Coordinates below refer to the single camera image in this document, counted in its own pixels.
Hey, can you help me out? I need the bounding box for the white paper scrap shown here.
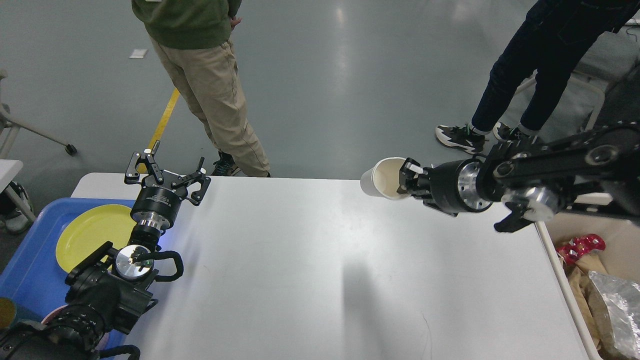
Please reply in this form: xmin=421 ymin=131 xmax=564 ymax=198
xmin=129 ymin=48 xmax=148 ymax=59

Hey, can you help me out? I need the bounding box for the dark teal mug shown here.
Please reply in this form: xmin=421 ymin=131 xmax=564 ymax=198
xmin=0 ymin=297 xmax=18 ymax=330

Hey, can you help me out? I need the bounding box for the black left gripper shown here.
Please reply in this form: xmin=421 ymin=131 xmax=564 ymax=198
xmin=123 ymin=140 xmax=211 ymax=232

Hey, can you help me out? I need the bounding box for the person in khaki trousers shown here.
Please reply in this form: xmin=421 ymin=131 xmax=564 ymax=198
xmin=131 ymin=0 xmax=271 ymax=178

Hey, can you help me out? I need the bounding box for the seated person in grey top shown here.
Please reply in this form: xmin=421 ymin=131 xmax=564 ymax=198
xmin=0 ymin=181 xmax=34 ymax=235

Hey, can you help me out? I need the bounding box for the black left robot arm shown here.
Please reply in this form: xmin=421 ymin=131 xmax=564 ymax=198
xmin=1 ymin=141 xmax=211 ymax=360

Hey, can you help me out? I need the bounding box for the white plastic bin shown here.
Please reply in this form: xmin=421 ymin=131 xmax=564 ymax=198
xmin=535 ymin=213 xmax=640 ymax=360

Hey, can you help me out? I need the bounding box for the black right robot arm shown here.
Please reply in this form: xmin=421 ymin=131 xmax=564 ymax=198
xmin=392 ymin=121 xmax=640 ymax=233

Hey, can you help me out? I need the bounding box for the white side table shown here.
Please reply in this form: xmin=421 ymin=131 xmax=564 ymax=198
xmin=0 ymin=159 xmax=24 ymax=192

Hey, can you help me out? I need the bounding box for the grey office chair left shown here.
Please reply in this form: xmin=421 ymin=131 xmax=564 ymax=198
xmin=0 ymin=67 xmax=78 ymax=158

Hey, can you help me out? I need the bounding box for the white paper cup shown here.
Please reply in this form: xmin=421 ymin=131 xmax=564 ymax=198
xmin=359 ymin=157 xmax=409 ymax=201

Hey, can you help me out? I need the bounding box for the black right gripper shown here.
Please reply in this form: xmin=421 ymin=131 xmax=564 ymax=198
xmin=397 ymin=157 xmax=493 ymax=217

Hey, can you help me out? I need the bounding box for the person in dark jeans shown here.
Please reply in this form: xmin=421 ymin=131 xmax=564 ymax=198
xmin=435 ymin=0 xmax=639 ymax=155

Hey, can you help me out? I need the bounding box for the large brown paper bag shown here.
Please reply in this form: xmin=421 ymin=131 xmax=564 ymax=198
xmin=563 ymin=252 xmax=608 ymax=351

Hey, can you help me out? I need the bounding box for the yellow plate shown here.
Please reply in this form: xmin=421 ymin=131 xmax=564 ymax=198
xmin=55 ymin=203 xmax=135 ymax=273

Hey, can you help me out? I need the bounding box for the blue plastic tray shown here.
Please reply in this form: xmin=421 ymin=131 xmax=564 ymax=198
xmin=0 ymin=197 xmax=146 ymax=360

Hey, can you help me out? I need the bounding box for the aluminium foil tray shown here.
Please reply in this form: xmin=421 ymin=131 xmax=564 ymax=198
xmin=588 ymin=271 xmax=640 ymax=360

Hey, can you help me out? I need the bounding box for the crushed red can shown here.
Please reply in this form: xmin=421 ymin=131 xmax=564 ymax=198
xmin=555 ymin=234 xmax=607 ymax=265

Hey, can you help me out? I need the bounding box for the pink mug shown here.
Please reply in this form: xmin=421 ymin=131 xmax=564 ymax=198
xmin=41 ymin=302 xmax=113 ymax=351

